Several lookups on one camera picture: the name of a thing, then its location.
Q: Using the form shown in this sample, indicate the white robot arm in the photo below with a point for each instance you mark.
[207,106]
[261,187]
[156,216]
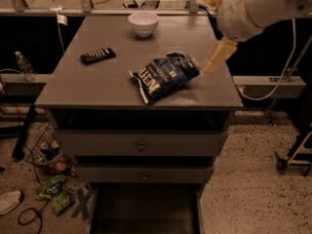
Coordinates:
[267,12]

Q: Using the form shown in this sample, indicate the grey middle drawer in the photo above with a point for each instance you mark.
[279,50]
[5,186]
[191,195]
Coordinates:
[93,173]

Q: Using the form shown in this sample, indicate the grey drawer cabinet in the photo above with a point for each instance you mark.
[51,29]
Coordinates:
[103,96]

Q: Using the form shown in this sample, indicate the green chip bag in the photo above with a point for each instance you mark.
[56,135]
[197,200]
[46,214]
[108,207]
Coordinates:
[54,190]

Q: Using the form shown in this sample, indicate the black wheeled cart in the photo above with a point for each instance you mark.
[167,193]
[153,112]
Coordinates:
[299,155]

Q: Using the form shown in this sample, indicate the white shoe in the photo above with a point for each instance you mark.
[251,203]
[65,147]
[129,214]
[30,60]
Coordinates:
[9,201]

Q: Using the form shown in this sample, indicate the wire basket with items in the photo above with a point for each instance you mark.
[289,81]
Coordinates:
[46,154]

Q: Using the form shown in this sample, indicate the clear plastic water bottle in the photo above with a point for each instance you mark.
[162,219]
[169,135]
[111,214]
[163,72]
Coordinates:
[25,67]

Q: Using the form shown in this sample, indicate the grey drawer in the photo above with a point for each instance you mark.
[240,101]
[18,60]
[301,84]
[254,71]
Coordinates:
[93,173]
[151,208]
[99,143]

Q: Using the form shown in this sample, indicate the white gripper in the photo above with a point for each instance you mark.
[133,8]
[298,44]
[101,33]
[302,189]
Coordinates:
[234,16]

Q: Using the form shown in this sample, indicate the white bowl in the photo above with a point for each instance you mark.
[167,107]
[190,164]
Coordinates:
[143,24]

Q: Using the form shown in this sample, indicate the black snack bar package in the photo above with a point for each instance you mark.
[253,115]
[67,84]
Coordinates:
[97,55]

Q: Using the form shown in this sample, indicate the black leaning bar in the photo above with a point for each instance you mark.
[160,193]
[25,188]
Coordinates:
[18,152]

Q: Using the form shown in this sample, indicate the blue chip bag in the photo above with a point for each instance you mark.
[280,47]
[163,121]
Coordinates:
[163,76]

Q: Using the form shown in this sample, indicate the grey top drawer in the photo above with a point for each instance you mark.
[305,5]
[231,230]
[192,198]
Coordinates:
[99,143]

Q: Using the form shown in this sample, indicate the grey bottom drawer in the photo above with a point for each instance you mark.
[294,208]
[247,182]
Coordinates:
[151,208]

